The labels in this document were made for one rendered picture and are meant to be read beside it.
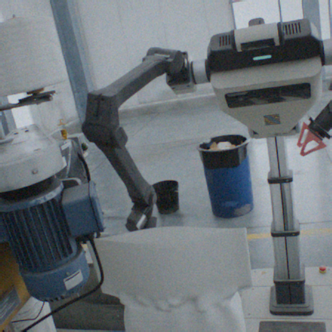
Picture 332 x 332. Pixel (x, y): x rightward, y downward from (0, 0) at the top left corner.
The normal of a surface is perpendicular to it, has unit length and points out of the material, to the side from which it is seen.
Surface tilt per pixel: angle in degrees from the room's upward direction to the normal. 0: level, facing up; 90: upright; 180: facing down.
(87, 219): 90
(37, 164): 91
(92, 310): 90
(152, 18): 90
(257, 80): 40
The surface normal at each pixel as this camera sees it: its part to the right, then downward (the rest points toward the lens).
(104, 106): -0.40, 0.18
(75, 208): 0.18, 0.28
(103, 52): -0.22, 0.36
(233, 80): -0.33, -0.48
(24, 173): 0.48, 0.19
